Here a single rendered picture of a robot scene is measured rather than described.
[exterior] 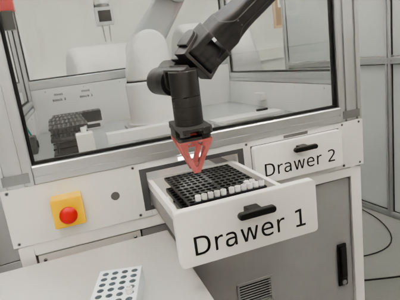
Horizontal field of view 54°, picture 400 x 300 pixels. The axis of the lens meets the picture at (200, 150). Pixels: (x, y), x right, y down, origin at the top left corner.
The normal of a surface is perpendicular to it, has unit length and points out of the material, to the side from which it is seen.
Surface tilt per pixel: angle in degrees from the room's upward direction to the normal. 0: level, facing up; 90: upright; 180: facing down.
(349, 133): 90
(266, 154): 90
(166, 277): 0
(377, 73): 90
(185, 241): 90
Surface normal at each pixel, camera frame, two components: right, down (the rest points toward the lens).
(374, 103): -0.90, 0.21
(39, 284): -0.13, -0.96
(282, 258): 0.33, 0.18
